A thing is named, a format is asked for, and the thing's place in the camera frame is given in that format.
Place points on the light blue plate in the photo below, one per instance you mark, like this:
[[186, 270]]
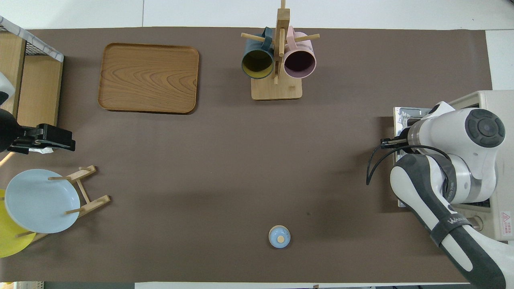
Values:
[[42, 200]]

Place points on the brown table mat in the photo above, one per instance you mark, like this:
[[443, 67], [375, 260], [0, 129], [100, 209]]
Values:
[[200, 160]]

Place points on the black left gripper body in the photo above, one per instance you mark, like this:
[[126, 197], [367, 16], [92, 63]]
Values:
[[56, 138]]

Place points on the wooden tray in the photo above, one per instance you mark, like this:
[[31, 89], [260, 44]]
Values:
[[148, 78]]

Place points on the blue call bell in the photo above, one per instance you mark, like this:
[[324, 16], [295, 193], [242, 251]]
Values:
[[279, 237]]

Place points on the wooden mug tree stand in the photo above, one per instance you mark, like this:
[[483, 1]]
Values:
[[277, 90]]

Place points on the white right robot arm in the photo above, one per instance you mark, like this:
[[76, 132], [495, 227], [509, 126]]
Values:
[[461, 132]]

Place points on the pink mug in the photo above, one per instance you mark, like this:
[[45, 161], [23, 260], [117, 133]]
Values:
[[299, 64]]

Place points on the dark teal mug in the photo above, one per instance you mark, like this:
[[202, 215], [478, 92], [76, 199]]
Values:
[[257, 64]]

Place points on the wooden plate rack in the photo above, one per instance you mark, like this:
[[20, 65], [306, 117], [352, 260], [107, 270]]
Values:
[[94, 202]]

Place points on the yellow plate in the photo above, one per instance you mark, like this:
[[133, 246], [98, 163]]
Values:
[[10, 245]]

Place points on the white toaster oven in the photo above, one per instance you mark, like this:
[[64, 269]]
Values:
[[494, 100]]

